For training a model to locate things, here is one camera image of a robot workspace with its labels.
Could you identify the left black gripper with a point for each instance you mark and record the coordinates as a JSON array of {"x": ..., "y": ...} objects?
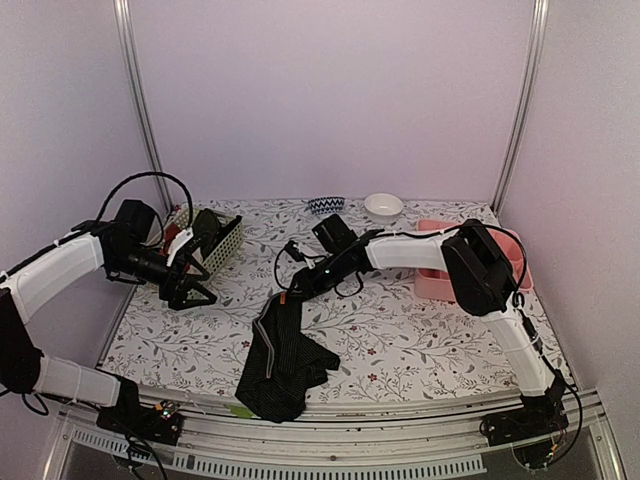
[{"x": 178, "y": 295}]

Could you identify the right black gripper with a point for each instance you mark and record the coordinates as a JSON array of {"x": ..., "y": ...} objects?
[{"x": 308, "y": 283}]

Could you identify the black striped underwear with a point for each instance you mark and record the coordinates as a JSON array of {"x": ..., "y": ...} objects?
[{"x": 282, "y": 363}]

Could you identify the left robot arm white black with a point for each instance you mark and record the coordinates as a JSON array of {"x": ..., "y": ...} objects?
[{"x": 121, "y": 248}]

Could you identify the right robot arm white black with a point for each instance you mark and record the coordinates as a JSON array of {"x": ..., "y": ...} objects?
[{"x": 542, "y": 386}]

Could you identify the red cloth in basket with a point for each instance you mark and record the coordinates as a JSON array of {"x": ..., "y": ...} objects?
[{"x": 170, "y": 234}]

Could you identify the dark green cloth in basket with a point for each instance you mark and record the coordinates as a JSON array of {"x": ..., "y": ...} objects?
[{"x": 207, "y": 226}]

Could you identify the beige perforated plastic basket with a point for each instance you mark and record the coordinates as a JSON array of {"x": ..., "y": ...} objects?
[{"x": 229, "y": 240}]

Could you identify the blue white zigzag bowl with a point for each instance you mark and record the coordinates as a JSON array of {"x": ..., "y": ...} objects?
[{"x": 326, "y": 205}]

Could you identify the floral patterned table mat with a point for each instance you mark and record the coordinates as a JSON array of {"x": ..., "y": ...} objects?
[{"x": 393, "y": 346}]

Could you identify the small white bowl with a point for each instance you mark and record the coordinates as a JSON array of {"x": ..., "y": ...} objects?
[{"x": 383, "y": 208}]

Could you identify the green tape piece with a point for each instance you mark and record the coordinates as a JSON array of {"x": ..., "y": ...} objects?
[{"x": 240, "y": 411}]

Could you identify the pink divided organizer tray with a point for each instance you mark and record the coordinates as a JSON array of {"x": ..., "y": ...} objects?
[{"x": 483, "y": 264}]

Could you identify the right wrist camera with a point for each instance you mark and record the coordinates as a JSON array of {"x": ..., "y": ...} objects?
[{"x": 296, "y": 251}]

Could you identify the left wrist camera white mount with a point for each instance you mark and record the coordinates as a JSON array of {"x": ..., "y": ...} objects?
[{"x": 182, "y": 238}]

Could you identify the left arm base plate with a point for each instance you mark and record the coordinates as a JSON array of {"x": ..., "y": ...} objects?
[{"x": 147, "y": 423}]

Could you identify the front aluminium rail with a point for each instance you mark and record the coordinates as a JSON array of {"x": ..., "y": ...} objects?
[{"x": 427, "y": 439}]

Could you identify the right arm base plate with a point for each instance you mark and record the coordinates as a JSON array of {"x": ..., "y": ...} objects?
[{"x": 520, "y": 424}]

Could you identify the left aluminium frame post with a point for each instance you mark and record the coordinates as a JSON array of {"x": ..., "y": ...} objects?
[{"x": 124, "y": 25}]

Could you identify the aluminium frame post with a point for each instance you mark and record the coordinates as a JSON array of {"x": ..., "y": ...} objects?
[
  {"x": 124, "y": 25},
  {"x": 533, "y": 58}
]

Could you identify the right aluminium frame post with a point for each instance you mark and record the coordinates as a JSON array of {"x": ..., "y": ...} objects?
[{"x": 533, "y": 58}]

